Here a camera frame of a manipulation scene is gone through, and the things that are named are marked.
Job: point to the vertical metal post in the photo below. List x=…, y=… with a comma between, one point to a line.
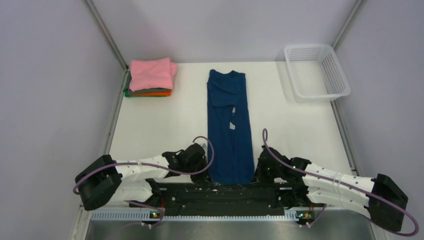
x=356, y=9
x=98, y=20

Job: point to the navy blue printed t-shirt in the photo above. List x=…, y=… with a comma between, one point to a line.
x=229, y=129

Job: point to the pink folded t-shirt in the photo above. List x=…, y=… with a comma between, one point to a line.
x=152, y=74

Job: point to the right vertical metal post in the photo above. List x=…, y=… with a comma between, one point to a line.
x=356, y=9

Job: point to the white plastic basket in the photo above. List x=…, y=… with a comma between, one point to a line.
x=315, y=73

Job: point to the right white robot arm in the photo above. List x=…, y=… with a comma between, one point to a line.
x=378, y=198

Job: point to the orange folded t-shirt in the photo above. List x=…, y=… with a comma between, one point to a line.
x=156, y=94

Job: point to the white slotted cable duct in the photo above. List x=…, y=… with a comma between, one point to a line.
x=147, y=216

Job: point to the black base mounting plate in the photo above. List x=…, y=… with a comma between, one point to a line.
x=228, y=200

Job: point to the grey folded t-shirt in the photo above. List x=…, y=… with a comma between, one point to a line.
x=143, y=91

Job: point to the left vertical metal post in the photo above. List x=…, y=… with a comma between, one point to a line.
x=98, y=20

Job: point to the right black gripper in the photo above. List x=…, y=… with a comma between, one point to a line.
x=259, y=177

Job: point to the green folded t-shirt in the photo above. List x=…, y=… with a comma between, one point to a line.
x=128, y=93

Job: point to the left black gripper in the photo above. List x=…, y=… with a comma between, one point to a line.
x=204, y=177

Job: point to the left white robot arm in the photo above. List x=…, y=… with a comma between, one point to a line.
x=109, y=181

